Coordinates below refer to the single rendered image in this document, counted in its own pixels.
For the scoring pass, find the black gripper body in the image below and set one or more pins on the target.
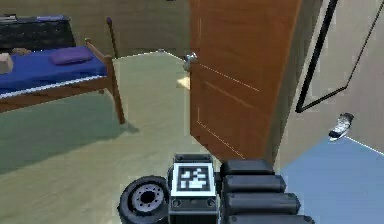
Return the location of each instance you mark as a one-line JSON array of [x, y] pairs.
[[145, 199]]

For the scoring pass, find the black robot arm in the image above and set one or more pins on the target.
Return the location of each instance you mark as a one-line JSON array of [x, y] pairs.
[[233, 193]]

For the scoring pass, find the silver door knob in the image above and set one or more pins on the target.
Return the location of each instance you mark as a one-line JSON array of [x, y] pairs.
[[190, 61]]

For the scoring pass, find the brown wooden room door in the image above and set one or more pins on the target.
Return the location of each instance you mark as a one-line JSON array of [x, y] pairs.
[[233, 76]]

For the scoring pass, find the wooden bed with blue cover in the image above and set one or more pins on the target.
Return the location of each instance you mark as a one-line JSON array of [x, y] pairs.
[[50, 75]]

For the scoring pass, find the purple pillow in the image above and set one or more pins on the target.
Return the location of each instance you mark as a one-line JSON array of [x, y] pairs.
[[71, 55]]

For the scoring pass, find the dark floor lamp pole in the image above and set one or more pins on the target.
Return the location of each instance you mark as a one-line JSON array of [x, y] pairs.
[[112, 36]]

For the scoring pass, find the tan box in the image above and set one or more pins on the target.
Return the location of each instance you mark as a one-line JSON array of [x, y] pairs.
[[5, 63]]

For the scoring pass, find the black dresser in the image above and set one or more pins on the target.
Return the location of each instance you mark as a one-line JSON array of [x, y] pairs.
[[33, 33]]

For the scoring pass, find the purple book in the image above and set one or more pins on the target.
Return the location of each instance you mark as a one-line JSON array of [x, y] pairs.
[[50, 17]]

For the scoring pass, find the black and white shoe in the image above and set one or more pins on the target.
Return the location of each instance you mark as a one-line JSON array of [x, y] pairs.
[[340, 126]]

